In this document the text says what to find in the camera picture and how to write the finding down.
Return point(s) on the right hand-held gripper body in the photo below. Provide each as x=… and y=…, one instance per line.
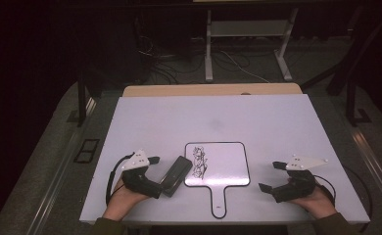
x=296, y=187

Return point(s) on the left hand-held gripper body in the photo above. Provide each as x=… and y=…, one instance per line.
x=136, y=181

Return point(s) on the black board eraser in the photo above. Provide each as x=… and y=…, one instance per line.
x=176, y=174

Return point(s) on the person's left hand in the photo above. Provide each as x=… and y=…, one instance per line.
x=123, y=202

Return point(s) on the person's right hand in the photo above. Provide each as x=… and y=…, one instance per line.
x=319, y=204

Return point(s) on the wooden table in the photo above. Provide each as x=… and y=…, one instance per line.
x=212, y=89

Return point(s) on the black metal stand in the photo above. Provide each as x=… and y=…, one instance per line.
x=351, y=98

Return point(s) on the white metal stand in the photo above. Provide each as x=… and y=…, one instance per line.
x=208, y=49

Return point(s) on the black rectangular floor frame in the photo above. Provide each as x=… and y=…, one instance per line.
x=81, y=156

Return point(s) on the aluminium rail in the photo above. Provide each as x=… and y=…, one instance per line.
x=48, y=199
x=373, y=163

